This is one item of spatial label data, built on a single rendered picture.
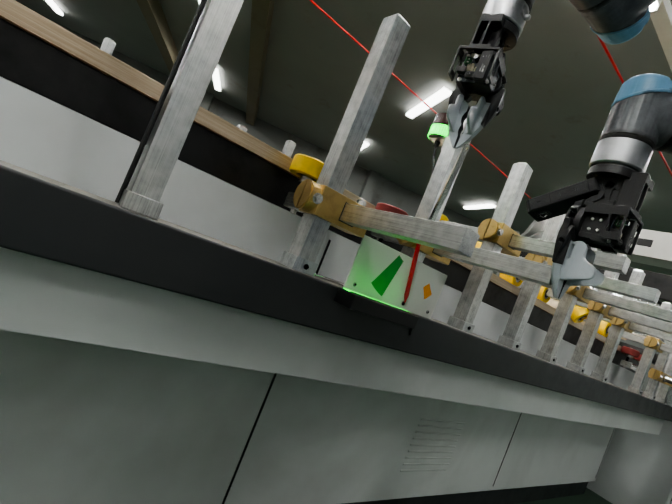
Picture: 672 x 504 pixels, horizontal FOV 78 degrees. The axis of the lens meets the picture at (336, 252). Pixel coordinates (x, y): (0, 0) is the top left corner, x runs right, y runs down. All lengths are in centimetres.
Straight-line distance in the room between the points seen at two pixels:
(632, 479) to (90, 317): 320
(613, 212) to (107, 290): 70
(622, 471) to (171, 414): 293
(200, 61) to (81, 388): 58
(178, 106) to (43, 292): 27
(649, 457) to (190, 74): 323
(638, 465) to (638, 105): 281
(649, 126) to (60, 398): 103
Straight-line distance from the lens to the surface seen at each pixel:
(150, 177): 57
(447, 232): 53
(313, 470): 124
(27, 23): 78
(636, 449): 339
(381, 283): 78
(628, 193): 75
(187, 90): 58
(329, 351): 79
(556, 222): 129
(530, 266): 75
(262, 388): 100
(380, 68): 74
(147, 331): 63
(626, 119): 78
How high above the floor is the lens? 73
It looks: 2 degrees up
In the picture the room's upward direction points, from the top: 22 degrees clockwise
